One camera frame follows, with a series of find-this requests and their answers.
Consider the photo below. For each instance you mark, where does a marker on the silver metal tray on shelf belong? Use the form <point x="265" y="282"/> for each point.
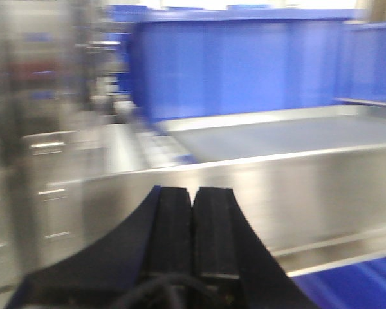
<point x="246" y="135"/>

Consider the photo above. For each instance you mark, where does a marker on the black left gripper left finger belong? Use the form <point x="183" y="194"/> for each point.
<point x="154" y="240"/>

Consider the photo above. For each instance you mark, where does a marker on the steel shelf upright post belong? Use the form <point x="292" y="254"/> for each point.
<point x="53" y="131"/>

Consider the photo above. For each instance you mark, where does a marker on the right steel shelf rail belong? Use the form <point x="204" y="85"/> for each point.
<point x="313" y="210"/>

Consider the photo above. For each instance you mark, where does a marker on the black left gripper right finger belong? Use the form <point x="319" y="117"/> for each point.
<point x="232" y="260"/>

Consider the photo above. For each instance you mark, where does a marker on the blue plastic bin right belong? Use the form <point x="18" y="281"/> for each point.
<point x="201" y="63"/>

